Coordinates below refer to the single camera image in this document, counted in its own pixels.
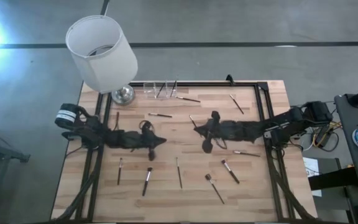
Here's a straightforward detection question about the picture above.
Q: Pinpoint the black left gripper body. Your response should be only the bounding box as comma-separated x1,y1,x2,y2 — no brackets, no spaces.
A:
135,121,157,162

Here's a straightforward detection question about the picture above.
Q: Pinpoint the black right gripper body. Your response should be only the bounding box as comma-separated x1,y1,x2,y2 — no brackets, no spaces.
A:
202,110,229,154

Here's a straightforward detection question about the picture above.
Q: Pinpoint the fluffy makeup brush silver ferrule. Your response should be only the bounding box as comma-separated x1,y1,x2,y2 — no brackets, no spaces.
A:
142,166,154,197

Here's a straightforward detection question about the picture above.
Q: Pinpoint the black eyeliner pencil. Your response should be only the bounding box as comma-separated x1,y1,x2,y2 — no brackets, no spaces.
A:
175,157,183,190

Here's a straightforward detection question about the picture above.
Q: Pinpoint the thick makeup brush silver ferrule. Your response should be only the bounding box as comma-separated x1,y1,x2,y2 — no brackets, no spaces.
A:
221,159,241,185

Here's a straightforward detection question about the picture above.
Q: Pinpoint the clear acrylic organizer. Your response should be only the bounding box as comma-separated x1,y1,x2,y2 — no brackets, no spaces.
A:
142,80,179,100

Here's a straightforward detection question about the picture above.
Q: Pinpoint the short thin makeup brush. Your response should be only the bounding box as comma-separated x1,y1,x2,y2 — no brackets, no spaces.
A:
170,75,179,98

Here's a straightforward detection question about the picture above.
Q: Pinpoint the flat-head makeup brush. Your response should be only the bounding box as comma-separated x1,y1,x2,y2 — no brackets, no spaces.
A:
204,173,226,205

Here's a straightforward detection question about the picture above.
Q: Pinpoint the white shade silver table lamp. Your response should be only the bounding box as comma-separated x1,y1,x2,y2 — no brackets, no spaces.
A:
65,14,139,106

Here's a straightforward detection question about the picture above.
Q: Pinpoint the white paper sheet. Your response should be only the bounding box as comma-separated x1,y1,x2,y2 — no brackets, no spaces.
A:
302,156,323,198

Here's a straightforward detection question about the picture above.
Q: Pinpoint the black bar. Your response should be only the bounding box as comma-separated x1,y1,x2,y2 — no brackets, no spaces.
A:
308,167,358,191

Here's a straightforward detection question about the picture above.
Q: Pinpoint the dark grey cart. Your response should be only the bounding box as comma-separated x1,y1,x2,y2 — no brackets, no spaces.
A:
334,93,358,192

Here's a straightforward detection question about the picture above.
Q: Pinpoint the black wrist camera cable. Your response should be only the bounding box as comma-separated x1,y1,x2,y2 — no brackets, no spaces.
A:
138,120,154,133

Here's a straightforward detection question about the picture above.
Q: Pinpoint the power supply with cables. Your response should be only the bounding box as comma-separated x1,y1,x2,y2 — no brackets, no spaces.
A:
300,118,344,153

